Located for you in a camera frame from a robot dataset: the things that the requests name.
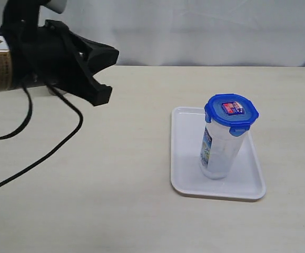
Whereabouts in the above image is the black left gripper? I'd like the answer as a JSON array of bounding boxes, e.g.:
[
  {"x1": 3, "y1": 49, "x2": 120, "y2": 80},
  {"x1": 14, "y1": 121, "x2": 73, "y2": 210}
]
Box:
[{"x1": 8, "y1": 20, "x2": 119, "y2": 106}]

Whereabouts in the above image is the blue clip-lock lid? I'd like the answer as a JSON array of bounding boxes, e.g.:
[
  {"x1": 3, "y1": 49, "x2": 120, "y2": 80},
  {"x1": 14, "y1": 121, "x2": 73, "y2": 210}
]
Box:
[{"x1": 204, "y1": 93, "x2": 259, "y2": 137}]

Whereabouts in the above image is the clear plastic tall container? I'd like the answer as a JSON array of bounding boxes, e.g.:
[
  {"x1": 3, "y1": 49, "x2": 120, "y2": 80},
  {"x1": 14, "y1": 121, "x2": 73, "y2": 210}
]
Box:
[{"x1": 199, "y1": 120, "x2": 247, "y2": 179}]

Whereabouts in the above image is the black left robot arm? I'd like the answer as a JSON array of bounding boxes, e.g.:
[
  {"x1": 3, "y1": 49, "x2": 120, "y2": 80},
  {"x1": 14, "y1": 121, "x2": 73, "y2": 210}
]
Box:
[{"x1": 0, "y1": 20, "x2": 119, "y2": 106}]

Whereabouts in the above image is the white backdrop curtain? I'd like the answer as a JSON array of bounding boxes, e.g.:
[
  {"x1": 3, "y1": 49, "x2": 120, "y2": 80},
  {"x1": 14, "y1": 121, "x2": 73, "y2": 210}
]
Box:
[{"x1": 0, "y1": 0, "x2": 305, "y2": 67}]

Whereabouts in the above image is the white rectangular tray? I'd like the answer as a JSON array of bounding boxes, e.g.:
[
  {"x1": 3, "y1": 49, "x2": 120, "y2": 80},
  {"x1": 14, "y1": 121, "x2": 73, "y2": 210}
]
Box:
[{"x1": 170, "y1": 106, "x2": 267, "y2": 201}]

